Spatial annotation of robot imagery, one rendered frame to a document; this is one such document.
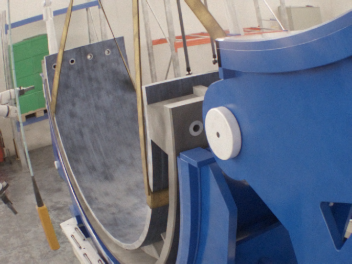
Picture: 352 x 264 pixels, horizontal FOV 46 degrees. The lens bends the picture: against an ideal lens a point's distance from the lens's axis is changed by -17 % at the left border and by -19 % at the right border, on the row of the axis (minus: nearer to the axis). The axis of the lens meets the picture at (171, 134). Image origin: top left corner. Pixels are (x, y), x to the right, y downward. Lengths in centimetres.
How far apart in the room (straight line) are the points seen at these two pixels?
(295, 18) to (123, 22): 422
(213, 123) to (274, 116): 24
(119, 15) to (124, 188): 652
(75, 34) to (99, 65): 554
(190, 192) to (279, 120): 53
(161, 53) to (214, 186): 848
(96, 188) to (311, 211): 235
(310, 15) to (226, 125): 1042
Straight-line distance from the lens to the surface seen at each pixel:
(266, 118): 108
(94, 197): 316
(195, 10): 208
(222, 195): 137
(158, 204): 184
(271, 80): 103
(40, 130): 923
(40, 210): 278
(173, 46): 837
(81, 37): 919
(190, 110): 148
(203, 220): 154
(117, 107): 360
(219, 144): 124
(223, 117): 119
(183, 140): 150
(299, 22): 1123
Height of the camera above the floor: 261
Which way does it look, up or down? 18 degrees down
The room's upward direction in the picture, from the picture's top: 8 degrees counter-clockwise
